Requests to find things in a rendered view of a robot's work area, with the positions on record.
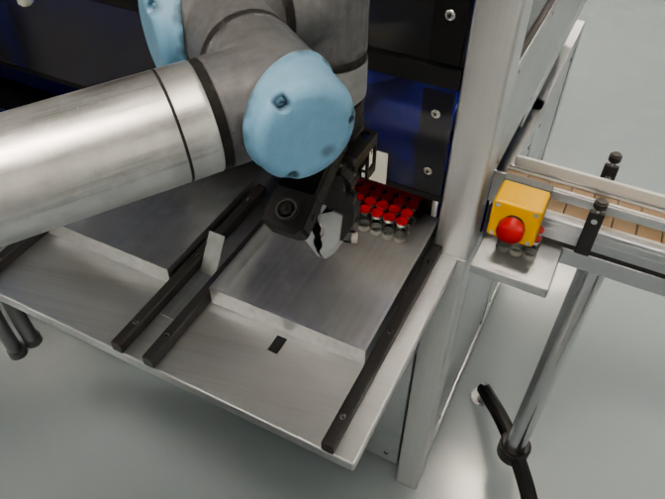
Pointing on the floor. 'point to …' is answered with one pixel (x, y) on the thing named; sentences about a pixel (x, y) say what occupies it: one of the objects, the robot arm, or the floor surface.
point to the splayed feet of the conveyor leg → (485, 396)
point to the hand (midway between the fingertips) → (320, 252)
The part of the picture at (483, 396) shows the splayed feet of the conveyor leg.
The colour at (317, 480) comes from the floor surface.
